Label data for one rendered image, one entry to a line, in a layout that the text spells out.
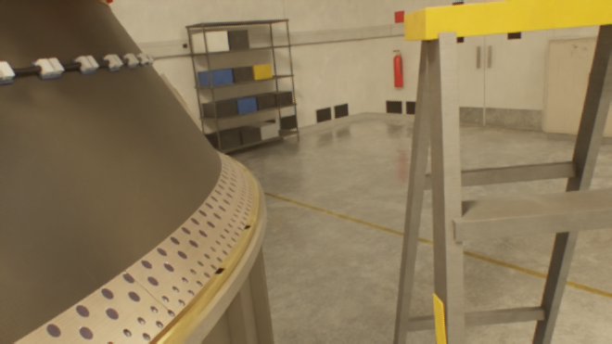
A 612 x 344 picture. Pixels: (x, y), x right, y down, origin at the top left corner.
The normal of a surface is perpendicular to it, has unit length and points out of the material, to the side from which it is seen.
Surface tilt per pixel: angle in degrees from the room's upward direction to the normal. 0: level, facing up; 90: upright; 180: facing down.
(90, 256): 62
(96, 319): 43
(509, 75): 90
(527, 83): 90
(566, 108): 90
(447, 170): 76
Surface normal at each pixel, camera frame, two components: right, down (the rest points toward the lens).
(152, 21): 0.66, 0.14
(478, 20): 0.00, 0.26
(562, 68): -0.75, 0.24
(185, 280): 0.59, -0.72
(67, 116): 0.81, -0.47
